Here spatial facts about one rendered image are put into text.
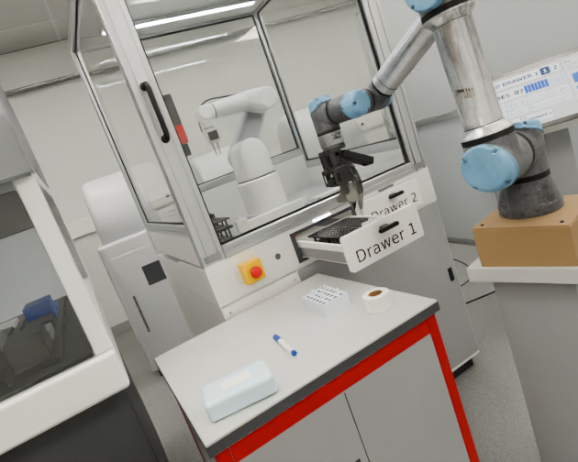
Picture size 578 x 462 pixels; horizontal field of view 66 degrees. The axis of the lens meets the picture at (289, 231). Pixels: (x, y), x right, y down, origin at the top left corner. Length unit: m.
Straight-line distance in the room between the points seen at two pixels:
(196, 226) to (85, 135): 3.39
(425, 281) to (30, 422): 1.45
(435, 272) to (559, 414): 0.75
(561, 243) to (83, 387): 1.16
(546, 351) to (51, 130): 4.33
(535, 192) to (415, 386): 0.55
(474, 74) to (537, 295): 0.57
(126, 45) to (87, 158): 3.29
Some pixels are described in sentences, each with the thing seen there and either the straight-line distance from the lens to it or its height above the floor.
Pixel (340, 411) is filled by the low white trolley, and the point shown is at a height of 0.65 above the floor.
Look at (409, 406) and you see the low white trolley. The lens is 1.18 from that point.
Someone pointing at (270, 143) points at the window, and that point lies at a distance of 1.57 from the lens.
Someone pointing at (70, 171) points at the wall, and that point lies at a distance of 4.73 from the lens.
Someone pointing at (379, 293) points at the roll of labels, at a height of 0.79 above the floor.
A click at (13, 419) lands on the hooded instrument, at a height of 0.86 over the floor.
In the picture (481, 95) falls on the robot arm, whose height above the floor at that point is 1.19.
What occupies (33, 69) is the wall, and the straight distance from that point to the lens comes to 4.91.
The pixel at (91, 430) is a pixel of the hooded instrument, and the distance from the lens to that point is 1.34.
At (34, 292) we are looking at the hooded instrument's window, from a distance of 1.18.
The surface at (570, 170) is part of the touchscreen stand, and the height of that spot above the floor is 0.75.
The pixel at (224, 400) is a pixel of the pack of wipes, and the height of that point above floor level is 0.80.
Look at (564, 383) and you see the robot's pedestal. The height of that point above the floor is 0.41.
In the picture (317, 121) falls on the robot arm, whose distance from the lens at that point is 1.37.
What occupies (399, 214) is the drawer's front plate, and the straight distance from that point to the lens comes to 1.39.
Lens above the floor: 1.24
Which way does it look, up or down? 11 degrees down
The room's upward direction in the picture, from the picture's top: 20 degrees counter-clockwise
